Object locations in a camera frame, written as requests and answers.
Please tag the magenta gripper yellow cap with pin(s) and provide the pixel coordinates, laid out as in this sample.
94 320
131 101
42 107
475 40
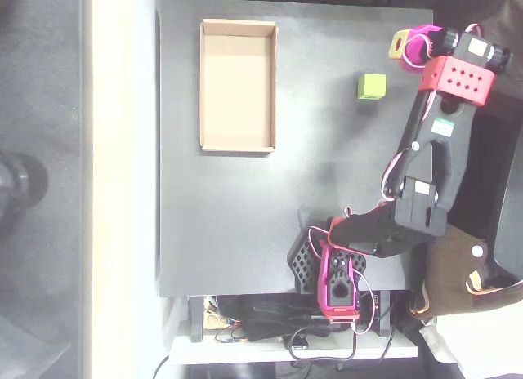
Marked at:
417 48

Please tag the green cube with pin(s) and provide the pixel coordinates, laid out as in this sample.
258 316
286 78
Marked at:
372 86

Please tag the open cardboard box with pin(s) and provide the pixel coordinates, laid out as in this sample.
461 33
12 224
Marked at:
237 85

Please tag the black chair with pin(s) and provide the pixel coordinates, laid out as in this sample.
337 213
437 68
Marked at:
508 215

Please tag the brown felt bag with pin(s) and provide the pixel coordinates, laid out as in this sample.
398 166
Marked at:
449 281

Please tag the black table clamp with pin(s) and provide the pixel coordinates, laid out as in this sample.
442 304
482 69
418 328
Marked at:
383 313
196 319

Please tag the black power supply pouch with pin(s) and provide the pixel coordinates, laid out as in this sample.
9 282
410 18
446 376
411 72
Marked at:
278 313

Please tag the small black connector box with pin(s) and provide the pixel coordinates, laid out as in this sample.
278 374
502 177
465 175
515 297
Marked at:
300 342

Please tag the white shelf board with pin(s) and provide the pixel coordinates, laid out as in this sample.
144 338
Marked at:
229 350

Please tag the dark round stool leg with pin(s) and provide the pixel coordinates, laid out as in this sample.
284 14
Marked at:
20 187

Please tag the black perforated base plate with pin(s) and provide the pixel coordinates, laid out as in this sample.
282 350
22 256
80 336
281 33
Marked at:
302 264

